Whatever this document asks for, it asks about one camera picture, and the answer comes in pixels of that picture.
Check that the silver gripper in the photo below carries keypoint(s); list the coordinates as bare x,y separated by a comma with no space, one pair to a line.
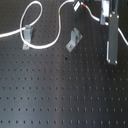
112,43

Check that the right metal cable clip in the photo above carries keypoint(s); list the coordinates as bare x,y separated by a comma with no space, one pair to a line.
75,39

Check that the metal cable clip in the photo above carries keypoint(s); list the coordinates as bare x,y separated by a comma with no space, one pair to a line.
27,36
75,39

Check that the left metal cable clip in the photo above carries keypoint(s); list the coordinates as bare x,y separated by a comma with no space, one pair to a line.
27,36

